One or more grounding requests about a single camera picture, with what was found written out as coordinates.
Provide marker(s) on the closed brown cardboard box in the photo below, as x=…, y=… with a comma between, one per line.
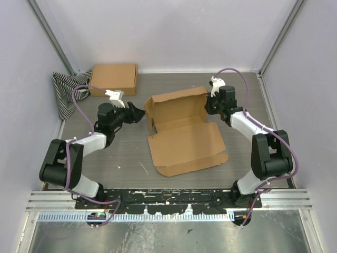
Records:
x=114, y=77

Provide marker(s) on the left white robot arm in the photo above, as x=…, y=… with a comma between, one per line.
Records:
x=62, y=165

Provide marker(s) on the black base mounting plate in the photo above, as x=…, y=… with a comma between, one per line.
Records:
x=170, y=201

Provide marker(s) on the aluminium frame rail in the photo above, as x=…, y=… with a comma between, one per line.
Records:
x=277, y=199

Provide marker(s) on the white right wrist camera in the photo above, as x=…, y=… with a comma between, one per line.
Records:
x=216, y=84

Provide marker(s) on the black white striped cloth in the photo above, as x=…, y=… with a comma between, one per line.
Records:
x=64, y=86

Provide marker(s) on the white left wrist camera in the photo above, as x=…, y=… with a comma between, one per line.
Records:
x=115, y=97

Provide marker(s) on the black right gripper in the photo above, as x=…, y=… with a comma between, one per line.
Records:
x=208, y=106

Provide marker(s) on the brown cardboard box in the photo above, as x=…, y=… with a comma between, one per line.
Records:
x=181, y=140
x=114, y=77

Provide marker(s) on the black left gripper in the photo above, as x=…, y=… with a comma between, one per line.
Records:
x=138, y=114

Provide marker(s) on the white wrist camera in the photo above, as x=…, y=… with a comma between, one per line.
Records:
x=216, y=84
x=115, y=97

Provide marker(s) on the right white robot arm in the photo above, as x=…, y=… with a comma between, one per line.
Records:
x=270, y=158

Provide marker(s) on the slotted cable duct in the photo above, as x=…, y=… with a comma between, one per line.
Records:
x=86, y=216

